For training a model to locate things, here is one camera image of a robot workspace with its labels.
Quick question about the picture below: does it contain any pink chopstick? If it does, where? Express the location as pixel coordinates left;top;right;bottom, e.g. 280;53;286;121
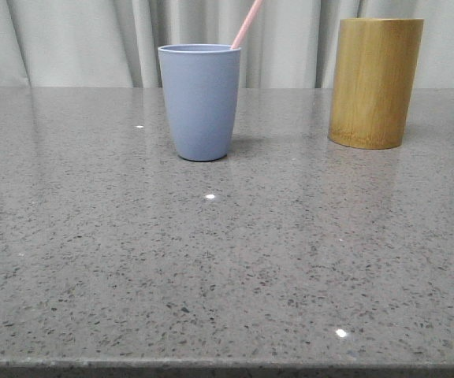
230;0;264;50

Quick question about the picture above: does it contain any grey curtain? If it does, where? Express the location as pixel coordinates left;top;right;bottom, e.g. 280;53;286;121
0;1;454;88

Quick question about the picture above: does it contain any bamboo cylinder holder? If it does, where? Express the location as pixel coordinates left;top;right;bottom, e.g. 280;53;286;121
328;18;424;150

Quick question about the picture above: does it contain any blue plastic cup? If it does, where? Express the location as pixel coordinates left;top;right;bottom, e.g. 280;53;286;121
158;44;241;161

